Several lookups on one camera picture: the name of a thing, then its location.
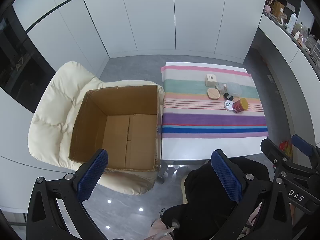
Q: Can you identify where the red jar with yellow lid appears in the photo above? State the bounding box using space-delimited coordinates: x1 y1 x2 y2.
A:
232 98 249 114

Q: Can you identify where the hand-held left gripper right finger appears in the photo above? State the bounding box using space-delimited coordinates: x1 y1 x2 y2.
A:
211 149 293 240

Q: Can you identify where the beige patterned powder puff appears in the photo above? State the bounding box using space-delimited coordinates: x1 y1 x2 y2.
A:
207 87 221 100

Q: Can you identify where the small cream carton with barcode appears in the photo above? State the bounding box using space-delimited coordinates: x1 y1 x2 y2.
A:
205 74 217 87

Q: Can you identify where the cream padded chair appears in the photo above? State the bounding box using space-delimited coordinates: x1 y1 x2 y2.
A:
27 60 168 196

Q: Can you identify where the brown cardboard shelf box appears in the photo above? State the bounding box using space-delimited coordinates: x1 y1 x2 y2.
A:
271 0 285 16

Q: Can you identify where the clear plastic square box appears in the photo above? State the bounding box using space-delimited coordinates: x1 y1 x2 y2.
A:
226 81 242 97

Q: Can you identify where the red printed packet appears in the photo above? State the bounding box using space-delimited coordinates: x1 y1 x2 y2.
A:
279 140 293 158

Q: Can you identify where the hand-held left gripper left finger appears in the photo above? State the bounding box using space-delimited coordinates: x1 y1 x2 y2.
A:
26 149 109 240

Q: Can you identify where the striped colourful towel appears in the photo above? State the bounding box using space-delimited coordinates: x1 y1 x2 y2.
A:
160 65 268 139

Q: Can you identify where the tall white spray bottle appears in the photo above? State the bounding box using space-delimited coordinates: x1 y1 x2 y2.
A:
287 12 297 34

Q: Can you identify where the dark glass cabinet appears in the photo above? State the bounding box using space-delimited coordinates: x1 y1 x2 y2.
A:
0 5 57 113

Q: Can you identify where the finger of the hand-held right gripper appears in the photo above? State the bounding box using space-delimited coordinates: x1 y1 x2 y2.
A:
260 138 313 178
291 134 320 170

